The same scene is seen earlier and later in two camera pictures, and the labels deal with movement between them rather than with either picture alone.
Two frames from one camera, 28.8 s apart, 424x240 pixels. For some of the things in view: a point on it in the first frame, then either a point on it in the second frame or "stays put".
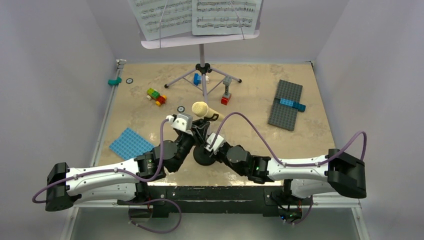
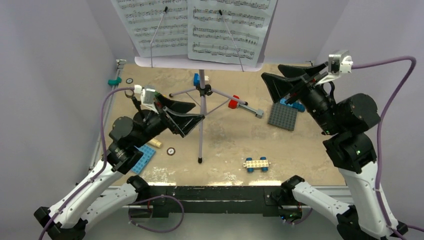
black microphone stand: x=201 y=154 → x=137 y=102
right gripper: x=216 y=156 → x=278 y=86
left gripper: x=200 y=131 → x=182 y=123
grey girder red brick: x=226 y=97 → x=234 y=104
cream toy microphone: x=201 y=109 → x=154 y=142
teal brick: x=115 y=82 stays put
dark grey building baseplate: x=282 y=115 stays put
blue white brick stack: x=197 y=79 stays put
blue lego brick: x=301 y=107 stays put
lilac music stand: x=201 y=39 → x=183 y=62
